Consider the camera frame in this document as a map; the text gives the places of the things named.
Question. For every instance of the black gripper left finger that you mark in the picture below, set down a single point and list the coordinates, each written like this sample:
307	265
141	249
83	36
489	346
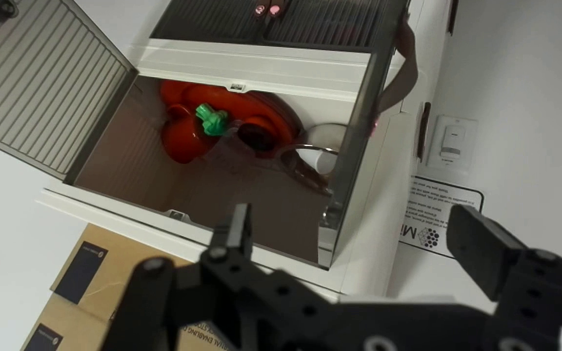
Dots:
229	306

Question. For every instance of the cardboard box with dark label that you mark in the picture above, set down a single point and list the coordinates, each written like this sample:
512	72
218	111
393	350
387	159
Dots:
73	319
126	261

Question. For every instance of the white wall light switch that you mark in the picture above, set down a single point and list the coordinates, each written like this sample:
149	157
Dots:
454	144

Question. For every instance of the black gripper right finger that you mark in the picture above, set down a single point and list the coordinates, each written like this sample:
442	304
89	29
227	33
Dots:
528	294

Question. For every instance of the white printed wall sign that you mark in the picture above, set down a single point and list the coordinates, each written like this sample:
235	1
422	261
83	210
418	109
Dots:
440	218

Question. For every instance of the red toy pepper green stem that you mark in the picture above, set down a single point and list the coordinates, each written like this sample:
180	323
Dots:
186	134

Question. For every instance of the white three-tier storage cabinet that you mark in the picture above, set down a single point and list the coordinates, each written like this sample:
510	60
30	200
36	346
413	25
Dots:
262	72

